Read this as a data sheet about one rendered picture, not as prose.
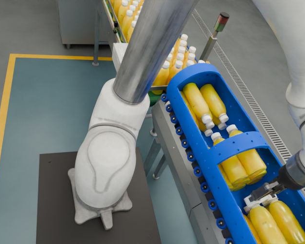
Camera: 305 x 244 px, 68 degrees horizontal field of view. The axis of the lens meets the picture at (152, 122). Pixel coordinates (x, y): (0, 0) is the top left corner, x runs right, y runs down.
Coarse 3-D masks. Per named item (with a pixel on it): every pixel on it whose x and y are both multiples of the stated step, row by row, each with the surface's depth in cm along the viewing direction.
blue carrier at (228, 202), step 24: (192, 72) 103; (216, 72) 106; (168, 96) 113; (192, 120) 96; (240, 120) 107; (192, 144) 97; (216, 144) 86; (240, 144) 82; (264, 144) 84; (216, 168) 84; (216, 192) 84; (240, 192) 100; (288, 192) 87; (240, 216) 75; (240, 240) 75
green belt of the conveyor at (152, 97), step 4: (108, 8) 183; (112, 16) 177; (116, 28) 168; (120, 36) 163; (148, 92) 134; (152, 92) 135; (164, 92) 138; (152, 96) 133; (156, 96) 134; (160, 96) 135; (152, 100) 133; (156, 100) 134; (152, 104) 135
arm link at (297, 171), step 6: (300, 150) 61; (294, 156) 61; (288, 162) 62; (294, 162) 60; (300, 162) 58; (288, 168) 61; (294, 168) 60; (300, 168) 58; (294, 174) 60; (300, 174) 58; (294, 180) 60; (300, 180) 59
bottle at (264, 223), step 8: (256, 208) 78; (264, 208) 77; (256, 216) 76; (264, 216) 75; (272, 216) 76; (256, 224) 75; (264, 224) 74; (272, 224) 73; (264, 232) 73; (272, 232) 72; (280, 232) 73; (264, 240) 73; (272, 240) 71; (280, 240) 71
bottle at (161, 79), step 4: (164, 68) 121; (168, 68) 124; (160, 72) 123; (164, 72) 123; (168, 72) 124; (160, 76) 124; (164, 76) 124; (156, 80) 127; (160, 80) 126; (164, 80) 126; (152, 84) 133; (156, 84) 129; (160, 84) 128; (164, 84) 130; (156, 92) 133; (160, 92) 134
